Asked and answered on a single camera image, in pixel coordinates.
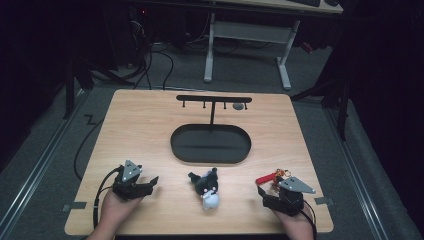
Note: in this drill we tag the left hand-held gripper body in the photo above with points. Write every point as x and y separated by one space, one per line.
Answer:
128 186

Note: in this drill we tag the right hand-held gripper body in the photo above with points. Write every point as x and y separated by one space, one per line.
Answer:
286 200

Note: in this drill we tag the black hook rack with tray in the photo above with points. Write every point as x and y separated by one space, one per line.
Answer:
210 144

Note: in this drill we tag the person's right hand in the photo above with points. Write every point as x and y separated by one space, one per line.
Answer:
295 225

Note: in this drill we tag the person's left hand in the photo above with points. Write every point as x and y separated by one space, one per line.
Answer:
116 211

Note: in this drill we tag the grey tape strip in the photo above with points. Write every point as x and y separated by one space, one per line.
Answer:
324 201
75 206

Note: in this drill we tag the grey round disc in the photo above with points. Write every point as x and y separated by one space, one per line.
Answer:
238 106

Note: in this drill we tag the black metal stand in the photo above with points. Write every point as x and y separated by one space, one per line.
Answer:
341 103
70 86

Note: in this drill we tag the dark computer tower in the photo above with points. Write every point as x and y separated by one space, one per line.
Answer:
138 36

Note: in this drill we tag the small red object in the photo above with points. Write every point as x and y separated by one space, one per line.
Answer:
307 47

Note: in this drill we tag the white-framed wooden desk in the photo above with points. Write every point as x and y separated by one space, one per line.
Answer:
250 31

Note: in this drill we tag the black keyboard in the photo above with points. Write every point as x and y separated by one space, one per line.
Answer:
305 2

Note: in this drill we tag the black computer mouse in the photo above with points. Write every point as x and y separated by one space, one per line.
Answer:
331 2

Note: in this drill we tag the metal floor rail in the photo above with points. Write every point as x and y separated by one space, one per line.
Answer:
358 176
36 166

